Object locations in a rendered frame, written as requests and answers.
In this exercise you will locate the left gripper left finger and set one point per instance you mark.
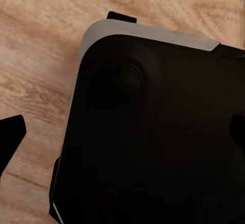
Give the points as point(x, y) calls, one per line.
point(12, 132)

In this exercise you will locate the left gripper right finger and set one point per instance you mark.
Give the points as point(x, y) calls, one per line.
point(237, 131)

